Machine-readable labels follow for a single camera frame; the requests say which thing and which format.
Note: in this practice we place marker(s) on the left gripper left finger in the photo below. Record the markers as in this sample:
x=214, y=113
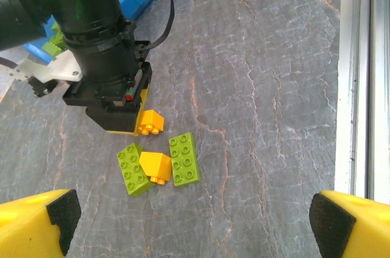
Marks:
x=24, y=230

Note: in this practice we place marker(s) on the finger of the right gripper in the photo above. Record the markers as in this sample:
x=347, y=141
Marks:
x=115, y=119
x=144, y=99

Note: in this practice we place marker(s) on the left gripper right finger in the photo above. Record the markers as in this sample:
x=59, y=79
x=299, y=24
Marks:
x=365, y=230

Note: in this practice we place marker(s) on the orange lego brick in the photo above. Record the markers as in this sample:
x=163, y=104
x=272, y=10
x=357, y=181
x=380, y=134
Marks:
x=153, y=120
x=155, y=163

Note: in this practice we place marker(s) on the green lego brick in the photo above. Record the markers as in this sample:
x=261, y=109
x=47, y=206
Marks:
x=53, y=49
x=184, y=160
x=131, y=172
x=58, y=33

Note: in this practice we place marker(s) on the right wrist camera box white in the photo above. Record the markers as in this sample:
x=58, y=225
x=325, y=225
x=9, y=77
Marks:
x=58, y=69

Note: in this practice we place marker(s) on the wide aluminium base rail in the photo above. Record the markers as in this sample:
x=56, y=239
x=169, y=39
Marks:
x=362, y=87

